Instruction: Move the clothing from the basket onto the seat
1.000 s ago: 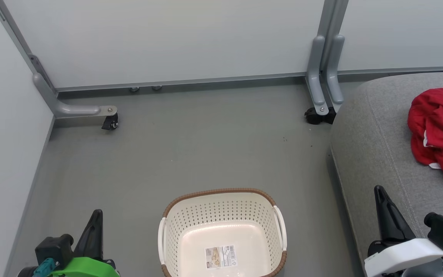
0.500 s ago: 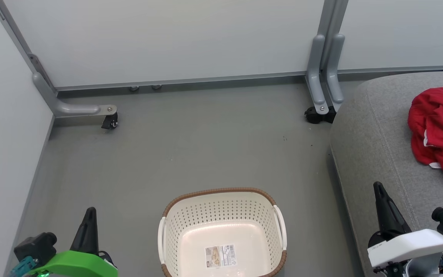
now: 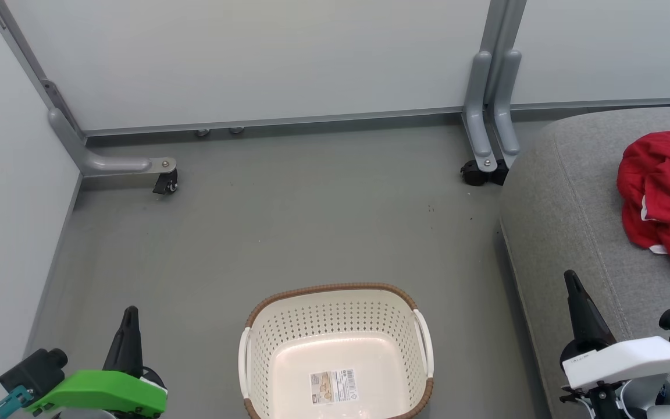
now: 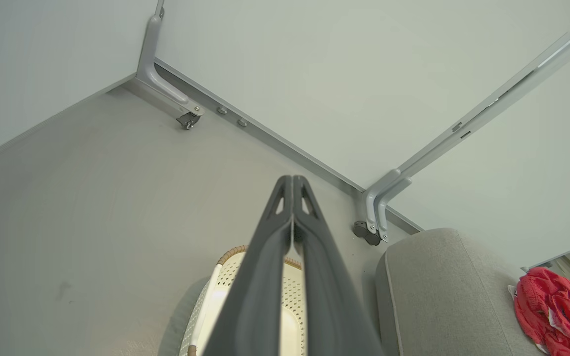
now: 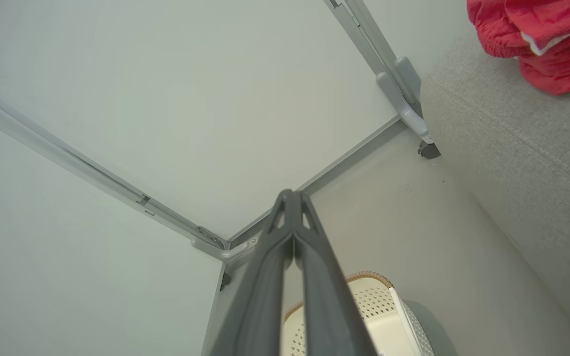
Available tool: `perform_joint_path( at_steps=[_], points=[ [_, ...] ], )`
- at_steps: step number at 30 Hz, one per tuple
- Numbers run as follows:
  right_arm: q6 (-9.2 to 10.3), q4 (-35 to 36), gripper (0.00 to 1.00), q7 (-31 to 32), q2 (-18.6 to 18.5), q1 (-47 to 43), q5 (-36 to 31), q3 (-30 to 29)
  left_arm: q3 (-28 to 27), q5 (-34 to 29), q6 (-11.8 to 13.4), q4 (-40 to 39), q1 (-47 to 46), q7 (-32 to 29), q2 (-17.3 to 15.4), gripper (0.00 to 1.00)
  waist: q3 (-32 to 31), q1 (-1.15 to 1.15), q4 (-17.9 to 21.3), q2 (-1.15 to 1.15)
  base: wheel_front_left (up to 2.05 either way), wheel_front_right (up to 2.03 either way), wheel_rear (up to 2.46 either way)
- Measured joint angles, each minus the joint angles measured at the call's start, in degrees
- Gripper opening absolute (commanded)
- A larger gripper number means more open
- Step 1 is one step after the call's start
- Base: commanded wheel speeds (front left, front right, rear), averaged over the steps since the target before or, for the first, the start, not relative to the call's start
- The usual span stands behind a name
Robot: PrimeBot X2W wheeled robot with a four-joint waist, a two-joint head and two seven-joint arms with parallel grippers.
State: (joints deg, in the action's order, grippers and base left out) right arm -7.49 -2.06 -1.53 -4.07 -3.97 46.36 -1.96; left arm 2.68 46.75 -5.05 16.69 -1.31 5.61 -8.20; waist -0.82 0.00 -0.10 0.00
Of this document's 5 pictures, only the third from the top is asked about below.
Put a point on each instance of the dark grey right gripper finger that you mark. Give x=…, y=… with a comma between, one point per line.
x=586, y=317

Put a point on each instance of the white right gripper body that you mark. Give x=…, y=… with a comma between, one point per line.
x=626, y=361

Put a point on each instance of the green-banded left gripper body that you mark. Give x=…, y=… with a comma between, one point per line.
x=102, y=393

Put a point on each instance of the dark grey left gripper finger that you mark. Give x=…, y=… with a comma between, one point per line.
x=128, y=349

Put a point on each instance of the red jersey garment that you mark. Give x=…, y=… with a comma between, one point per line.
x=669, y=186

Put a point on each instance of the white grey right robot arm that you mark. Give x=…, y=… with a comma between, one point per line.
x=640, y=401

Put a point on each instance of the cream perforated laundry basket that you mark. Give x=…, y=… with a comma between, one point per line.
x=335, y=326

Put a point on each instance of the printed basket label sticker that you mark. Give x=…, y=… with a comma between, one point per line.
x=334, y=386

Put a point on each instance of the grey fabric sofa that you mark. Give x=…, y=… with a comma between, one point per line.
x=567, y=221

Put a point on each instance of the single black caster wheel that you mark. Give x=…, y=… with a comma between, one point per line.
x=166, y=182

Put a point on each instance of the black paired caster wheels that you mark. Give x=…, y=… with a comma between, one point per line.
x=477, y=173

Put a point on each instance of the long grey partition foot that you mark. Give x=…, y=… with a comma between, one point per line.
x=108, y=164

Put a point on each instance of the grey upright partition foot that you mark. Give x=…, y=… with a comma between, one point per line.
x=477, y=110
x=506, y=105

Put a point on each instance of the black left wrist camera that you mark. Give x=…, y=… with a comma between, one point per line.
x=35, y=372

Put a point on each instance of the teal left camera connector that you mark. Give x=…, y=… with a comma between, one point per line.
x=9, y=402

